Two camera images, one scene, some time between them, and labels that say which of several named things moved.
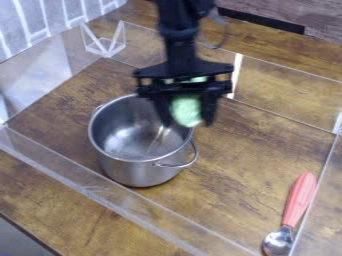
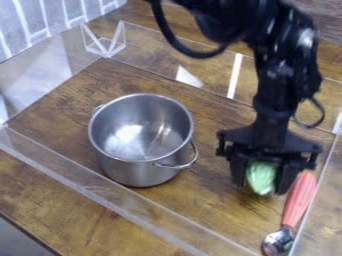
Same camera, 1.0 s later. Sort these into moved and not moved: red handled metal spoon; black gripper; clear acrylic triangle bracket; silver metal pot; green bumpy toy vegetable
Moved: green bumpy toy vegetable; black gripper
Not moved: red handled metal spoon; clear acrylic triangle bracket; silver metal pot
